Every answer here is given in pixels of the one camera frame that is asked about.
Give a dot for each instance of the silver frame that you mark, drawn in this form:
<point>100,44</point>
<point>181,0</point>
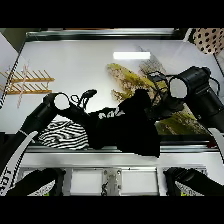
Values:
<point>113,156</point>

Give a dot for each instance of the black garment with white print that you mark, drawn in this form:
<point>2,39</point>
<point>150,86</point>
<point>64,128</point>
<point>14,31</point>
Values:
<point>133,130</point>

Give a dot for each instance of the wooden peg rack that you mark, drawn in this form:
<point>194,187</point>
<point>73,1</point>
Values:
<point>30,80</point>

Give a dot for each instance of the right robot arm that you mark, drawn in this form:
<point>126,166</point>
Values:
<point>200,87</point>

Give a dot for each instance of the white black dotted fabric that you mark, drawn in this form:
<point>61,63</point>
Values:
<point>209,40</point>

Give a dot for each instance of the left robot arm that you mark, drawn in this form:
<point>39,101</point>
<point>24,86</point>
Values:
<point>37,116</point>

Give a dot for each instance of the black white striped garment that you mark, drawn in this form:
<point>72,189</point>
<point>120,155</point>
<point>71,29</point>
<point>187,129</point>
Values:
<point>63,135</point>

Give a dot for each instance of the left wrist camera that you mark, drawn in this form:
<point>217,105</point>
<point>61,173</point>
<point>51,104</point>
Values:
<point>89,93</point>

